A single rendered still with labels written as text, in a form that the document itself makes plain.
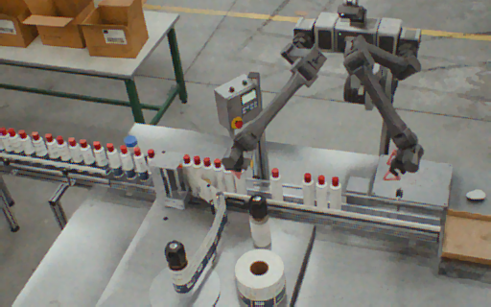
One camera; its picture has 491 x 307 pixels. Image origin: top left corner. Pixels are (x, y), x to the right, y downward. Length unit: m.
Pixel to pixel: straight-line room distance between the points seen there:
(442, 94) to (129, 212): 2.86
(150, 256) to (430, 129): 2.60
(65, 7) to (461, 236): 3.22
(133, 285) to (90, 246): 0.39
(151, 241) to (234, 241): 0.38
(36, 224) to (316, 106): 2.24
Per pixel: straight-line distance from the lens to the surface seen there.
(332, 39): 3.16
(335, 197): 2.99
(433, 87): 5.34
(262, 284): 2.65
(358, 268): 2.94
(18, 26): 4.87
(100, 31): 4.48
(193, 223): 3.11
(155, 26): 4.81
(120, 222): 3.27
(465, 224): 3.15
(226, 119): 2.89
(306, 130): 4.88
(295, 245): 2.96
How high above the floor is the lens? 3.14
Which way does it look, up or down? 41 degrees down
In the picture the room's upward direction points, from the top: 7 degrees counter-clockwise
